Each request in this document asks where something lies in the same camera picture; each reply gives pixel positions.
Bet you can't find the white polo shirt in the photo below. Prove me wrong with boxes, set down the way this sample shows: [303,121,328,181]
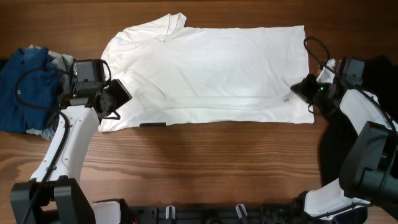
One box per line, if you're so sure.
[99,13,314,132]

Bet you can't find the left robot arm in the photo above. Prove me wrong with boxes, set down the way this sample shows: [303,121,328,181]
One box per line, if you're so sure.
[10,59,136,224]

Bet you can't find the grey folded garment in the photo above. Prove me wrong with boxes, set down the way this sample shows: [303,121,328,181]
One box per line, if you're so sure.
[26,50,75,140]

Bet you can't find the black garment right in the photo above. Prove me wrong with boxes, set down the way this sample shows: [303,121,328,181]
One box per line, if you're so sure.
[318,55,398,218]

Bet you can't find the blue folded polo shirt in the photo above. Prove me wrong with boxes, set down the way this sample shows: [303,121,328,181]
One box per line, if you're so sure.
[1,48,59,133]

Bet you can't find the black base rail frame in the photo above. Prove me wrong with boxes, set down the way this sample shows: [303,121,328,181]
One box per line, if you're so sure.
[129,204,308,224]

